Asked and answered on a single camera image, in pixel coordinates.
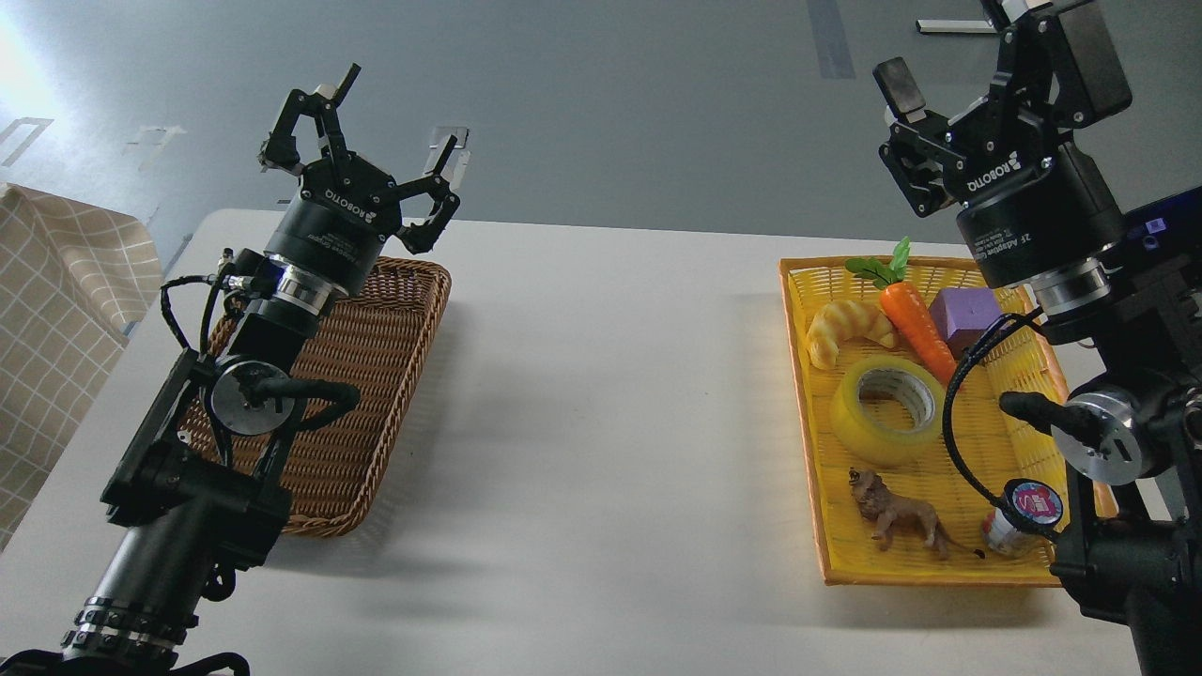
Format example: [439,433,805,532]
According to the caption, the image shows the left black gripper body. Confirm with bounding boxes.
[264,155,401,296]

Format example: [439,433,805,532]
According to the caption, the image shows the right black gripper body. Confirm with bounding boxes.
[944,121,1123,287]

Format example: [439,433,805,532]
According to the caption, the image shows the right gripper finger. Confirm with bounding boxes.
[874,57,983,218]
[980,1,1133,162]

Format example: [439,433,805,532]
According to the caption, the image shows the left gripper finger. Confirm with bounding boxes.
[258,64,362,177]
[389,134,462,255]

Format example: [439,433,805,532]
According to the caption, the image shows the yellow tape roll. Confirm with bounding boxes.
[829,356,945,468]

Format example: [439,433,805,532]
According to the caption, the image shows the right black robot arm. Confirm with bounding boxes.
[874,1,1201,675]

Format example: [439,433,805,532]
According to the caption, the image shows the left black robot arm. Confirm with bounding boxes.
[2,64,460,675]

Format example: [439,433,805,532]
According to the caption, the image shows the white metal stand base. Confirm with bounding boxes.
[915,18,996,36]

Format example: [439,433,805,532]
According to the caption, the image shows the purple cube block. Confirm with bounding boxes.
[929,287,1002,361]

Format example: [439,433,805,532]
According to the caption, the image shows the toy carrot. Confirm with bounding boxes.
[844,237,957,386]

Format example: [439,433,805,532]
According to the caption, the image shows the toy croissant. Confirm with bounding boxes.
[807,300,898,370]

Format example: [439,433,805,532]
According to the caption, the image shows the beige checkered cloth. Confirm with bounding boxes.
[1,183,162,544]

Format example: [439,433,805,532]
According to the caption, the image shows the yellow plastic basket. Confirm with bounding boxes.
[778,256,1069,588]

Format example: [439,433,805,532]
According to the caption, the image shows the small jar dark lid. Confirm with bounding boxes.
[980,478,1066,558]

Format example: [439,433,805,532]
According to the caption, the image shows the toy lion figure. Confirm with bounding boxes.
[847,467,986,561]

